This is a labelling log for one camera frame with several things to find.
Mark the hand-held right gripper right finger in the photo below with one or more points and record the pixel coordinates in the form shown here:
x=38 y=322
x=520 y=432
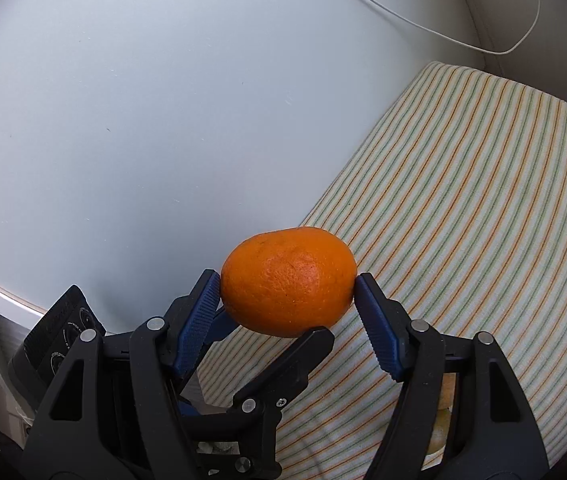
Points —
x=378 y=330

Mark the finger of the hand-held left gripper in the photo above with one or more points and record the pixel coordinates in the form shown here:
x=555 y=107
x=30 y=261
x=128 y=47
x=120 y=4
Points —
x=221 y=327
x=293 y=375

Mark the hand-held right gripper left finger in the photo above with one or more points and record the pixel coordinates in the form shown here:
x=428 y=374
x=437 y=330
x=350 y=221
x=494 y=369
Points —
x=198 y=320

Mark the large orange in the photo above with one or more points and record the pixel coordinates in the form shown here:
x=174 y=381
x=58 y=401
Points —
x=288 y=280

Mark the striped table cloth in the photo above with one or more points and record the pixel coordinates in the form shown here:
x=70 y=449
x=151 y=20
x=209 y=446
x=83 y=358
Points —
x=463 y=210

